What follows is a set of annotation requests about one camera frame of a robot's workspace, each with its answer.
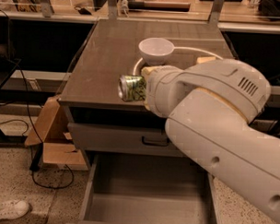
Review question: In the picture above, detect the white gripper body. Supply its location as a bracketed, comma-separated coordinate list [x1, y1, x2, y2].
[146, 65, 185, 118]

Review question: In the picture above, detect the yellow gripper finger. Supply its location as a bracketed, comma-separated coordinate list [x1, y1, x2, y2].
[140, 65, 159, 81]

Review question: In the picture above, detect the green soda can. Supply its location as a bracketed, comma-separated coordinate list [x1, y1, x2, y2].
[118, 75, 146, 102]

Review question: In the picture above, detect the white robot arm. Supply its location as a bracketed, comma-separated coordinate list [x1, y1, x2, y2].
[146, 59, 280, 224]

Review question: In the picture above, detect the grey drawer cabinet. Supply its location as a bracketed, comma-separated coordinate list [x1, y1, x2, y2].
[59, 19, 232, 164]

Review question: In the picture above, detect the closed grey top drawer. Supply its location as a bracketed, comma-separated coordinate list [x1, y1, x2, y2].
[67, 123, 182, 157]

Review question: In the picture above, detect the open grey middle drawer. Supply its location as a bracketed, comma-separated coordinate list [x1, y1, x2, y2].
[68, 153, 222, 224]

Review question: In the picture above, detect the white bowl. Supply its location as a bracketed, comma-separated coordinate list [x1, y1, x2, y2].
[138, 38, 175, 65]

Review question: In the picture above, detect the yellow sponge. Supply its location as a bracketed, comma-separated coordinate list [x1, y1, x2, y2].
[196, 56, 216, 65]

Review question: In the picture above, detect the brown cardboard box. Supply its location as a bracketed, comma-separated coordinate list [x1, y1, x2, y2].
[25, 96, 88, 170]

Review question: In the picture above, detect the white sneaker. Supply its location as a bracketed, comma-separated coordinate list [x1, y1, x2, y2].
[0, 200, 29, 220]

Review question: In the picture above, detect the black drawer handle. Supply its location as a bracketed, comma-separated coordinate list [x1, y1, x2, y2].
[141, 136, 170, 147]

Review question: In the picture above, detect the black floor cable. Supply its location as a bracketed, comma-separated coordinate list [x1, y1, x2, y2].
[0, 6, 81, 190]

